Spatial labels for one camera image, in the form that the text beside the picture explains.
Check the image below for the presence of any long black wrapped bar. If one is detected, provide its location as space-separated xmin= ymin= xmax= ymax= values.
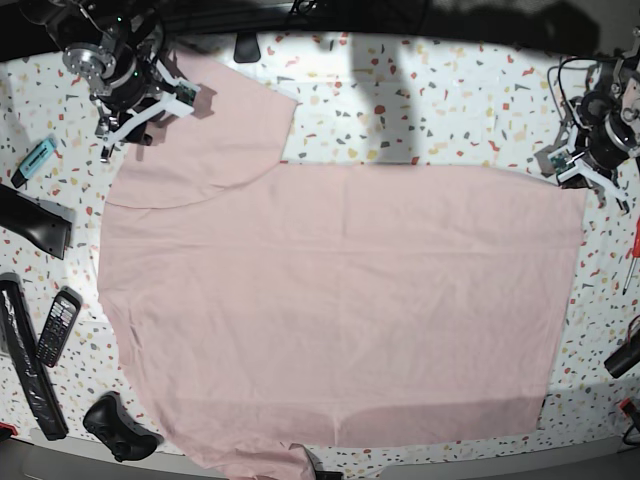
xmin=1 ymin=274 xmax=69 ymax=441

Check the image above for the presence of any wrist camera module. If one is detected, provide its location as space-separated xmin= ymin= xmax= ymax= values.
xmin=547 ymin=147 xmax=583 ymax=188
xmin=174 ymin=79 xmax=200 ymax=107

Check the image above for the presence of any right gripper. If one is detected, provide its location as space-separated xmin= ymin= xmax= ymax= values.
xmin=92 ymin=49 xmax=193 ymax=163

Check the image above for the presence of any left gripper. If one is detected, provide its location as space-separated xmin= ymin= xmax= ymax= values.
xmin=567 ymin=112 xmax=633 ymax=214

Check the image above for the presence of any red handled screwdriver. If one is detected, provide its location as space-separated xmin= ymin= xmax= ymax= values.
xmin=622 ymin=219 xmax=640 ymax=295

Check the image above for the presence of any red object at left edge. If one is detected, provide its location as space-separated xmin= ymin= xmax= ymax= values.
xmin=0 ymin=423 xmax=17 ymax=442

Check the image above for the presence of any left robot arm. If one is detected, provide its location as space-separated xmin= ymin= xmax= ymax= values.
xmin=565 ymin=29 xmax=639 ymax=212

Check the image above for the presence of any turquoise highlighter pen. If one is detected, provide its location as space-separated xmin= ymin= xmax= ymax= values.
xmin=11 ymin=136 xmax=56 ymax=189

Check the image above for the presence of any black cylinder tool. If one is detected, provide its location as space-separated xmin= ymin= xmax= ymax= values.
xmin=604 ymin=336 xmax=640 ymax=379

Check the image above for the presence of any black game controller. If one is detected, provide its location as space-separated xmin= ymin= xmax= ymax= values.
xmin=83 ymin=391 xmax=164 ymax=463

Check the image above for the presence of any black cordless phone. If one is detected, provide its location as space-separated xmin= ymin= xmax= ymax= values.
xmin=36 ymin=286 xmax=82 ymax=368

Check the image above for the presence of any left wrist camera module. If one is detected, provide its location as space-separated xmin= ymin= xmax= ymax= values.
xmin=547 ymin=147 xmax=583 ymax=188

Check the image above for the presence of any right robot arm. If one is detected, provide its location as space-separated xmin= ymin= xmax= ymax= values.
xmin=18 ymin=1 xmax=200 ymax=163

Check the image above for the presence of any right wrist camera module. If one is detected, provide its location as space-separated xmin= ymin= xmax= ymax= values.
xmin=174 ymin=79 xmax=200 ymax=107

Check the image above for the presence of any black handheld device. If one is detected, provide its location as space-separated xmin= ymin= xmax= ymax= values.
xmin=1 ymin=185 xmax=76 ymax=260

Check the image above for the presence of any small red black clip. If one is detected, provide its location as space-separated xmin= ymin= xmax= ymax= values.
xmin=619 ymin=398 xmax=636 ymax=416

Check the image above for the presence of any pink T-shirt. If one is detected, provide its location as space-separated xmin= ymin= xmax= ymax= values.
xmin=98 ymin=51 xmax=585 ymax=479

